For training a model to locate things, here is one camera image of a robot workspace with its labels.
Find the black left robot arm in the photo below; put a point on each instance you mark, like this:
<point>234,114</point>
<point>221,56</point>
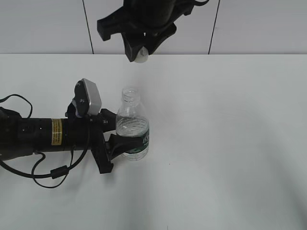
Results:
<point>20,137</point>

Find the white green bottle cap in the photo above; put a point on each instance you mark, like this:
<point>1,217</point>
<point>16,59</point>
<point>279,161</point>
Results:
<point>142,55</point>

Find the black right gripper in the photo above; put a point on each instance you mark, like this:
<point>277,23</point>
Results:
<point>137,17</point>

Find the clear Cestbon water bottle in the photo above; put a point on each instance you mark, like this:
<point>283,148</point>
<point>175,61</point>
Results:
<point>132,122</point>

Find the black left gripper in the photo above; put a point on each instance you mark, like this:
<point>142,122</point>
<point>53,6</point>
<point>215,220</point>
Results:
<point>87,133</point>

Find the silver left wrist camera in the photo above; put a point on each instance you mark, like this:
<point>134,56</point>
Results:
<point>87,100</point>

